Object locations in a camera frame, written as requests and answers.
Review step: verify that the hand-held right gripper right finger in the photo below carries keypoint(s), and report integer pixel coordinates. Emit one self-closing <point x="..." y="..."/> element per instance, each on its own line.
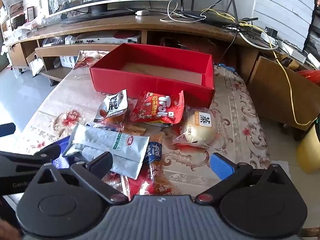
<point x="221" y="166"/>

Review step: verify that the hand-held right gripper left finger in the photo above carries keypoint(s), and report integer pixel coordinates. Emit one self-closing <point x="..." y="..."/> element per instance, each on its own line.
<point x="100" y="162"/>

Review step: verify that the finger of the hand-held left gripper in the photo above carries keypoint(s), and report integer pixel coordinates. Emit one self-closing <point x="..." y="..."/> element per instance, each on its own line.
<point x="37" y="158"/>
<point x="7" y="129"/>

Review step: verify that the white green wafer packet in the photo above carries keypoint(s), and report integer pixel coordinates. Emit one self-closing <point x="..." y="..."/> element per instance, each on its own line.
<point x="107" y="140"/>

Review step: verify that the dark blue snack packet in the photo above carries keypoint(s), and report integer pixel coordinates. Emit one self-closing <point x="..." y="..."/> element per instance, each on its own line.
<point x="61" y="161"/>

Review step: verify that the round bread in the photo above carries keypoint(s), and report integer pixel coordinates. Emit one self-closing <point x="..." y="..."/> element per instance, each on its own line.
<point x="197" y="130"/>

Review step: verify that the orange pastry packet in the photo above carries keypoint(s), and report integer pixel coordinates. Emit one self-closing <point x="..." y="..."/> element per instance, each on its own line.
<point x="135" y="129"/>

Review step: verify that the orange packet with blue label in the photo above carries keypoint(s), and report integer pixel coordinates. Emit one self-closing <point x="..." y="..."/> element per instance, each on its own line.
<point x="155" y="177"/>

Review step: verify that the white brown snack packet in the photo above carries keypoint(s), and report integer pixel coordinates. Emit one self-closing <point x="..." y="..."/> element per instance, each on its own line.
<point x="113" y="102"/>

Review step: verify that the red snack packet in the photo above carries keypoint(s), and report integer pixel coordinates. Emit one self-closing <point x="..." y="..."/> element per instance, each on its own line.
<point x="155" y="110"/>

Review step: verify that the red cardboard box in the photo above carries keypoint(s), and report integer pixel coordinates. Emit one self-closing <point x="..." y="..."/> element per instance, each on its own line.
<point x="150" y="85"/>

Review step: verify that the white plastic bag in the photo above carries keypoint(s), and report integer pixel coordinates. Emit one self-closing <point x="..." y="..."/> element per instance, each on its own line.
<point x="36" y="67"/>

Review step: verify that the yellow container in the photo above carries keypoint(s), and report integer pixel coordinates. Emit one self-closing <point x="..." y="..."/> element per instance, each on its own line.
<point x="310" y="150"/>

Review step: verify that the brown cardboard box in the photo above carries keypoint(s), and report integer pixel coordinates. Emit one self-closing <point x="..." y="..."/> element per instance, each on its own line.
<point x="275" y="92"/>

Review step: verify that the white blue carton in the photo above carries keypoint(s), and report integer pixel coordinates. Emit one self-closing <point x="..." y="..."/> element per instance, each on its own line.
<point x="68" y="61"/>

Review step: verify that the blue plastic sheet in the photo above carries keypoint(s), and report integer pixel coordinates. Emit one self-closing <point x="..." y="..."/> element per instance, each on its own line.
<point x="226" y="67"/>

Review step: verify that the clear plastic bag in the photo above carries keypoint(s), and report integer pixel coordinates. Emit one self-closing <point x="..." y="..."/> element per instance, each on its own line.
<point x="58" y="41"/>

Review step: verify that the woven basket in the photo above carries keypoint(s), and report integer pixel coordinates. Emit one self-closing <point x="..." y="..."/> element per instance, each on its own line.
<point x="17" y="21"/>

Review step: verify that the silver media player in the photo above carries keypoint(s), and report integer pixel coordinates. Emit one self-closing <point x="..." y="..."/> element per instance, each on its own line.
<point x="100" y="40"/>

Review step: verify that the red plastic bag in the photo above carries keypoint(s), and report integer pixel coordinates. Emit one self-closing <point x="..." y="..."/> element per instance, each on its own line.
<point x="311" y="77"/>

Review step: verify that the dark red flat object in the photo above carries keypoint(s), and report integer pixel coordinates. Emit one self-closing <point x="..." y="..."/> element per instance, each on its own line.
<point x="127" y="34"/>

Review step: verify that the white power strip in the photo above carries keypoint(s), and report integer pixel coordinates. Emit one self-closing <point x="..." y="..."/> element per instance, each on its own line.
<point x="292" y="51"/>

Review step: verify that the wooden television cabinet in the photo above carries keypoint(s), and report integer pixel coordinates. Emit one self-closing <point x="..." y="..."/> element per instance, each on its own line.
<point x="100" y="26"/>

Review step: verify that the black plug adapter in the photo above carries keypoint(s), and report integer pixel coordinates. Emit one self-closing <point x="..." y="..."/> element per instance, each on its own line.
<point x="271" y="31"/>

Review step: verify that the black router with antennas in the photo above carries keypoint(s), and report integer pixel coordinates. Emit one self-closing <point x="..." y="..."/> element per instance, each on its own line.
<point x="200" y="15"/>

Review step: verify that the small white adapter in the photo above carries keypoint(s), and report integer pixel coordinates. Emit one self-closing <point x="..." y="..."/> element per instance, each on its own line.
<point x="142" y="12"/>

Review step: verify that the small picture frame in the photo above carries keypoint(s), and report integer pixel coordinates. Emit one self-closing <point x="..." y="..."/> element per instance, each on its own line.
<point x="30" y="13"/>

